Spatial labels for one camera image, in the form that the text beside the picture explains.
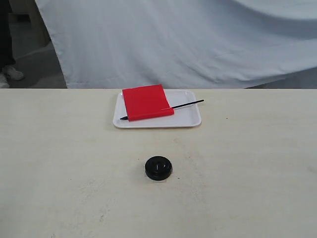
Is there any red flag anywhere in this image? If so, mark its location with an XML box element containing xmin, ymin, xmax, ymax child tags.
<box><xmin>120</xmin><ymin>85</ymin><xmax>204</xmax><ymax>121</ymax></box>

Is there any person's dark trouser leg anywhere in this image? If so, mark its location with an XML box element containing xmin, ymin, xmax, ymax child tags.
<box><xmin>0</xmin><ymin>0</ymin><xmax>15</xmax><ymax>74</ymax></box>

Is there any wooden crate furniture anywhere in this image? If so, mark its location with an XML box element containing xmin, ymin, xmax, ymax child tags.
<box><xmin>8</xmin><ymin>0</ymin><xmax>51</xmax><ymax>47</ymax></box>

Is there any black round flag base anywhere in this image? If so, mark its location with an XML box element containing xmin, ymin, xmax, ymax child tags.
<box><xmin>145</xmin><ymin>156</ymin><xmax>173</xmax><ymax>181</ymax></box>

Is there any white backdrop cloth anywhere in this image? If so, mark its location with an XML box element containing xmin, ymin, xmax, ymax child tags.
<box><xmin>37</xmin><ymin>0</ymin><xmax>317</xmax><ymax>88</ymax></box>

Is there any white sneaker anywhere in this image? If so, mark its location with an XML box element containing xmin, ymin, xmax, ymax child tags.
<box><xmin>2</xmin><ymin>66</ymin><xmax>25</xmax><ymax>81</ymax></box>

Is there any white rectangular plastic tray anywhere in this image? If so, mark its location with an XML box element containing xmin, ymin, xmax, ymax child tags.
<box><xmin>112</xmin><ymin>89</ymin><xmax>202</xmax><ymax>129</ymax></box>

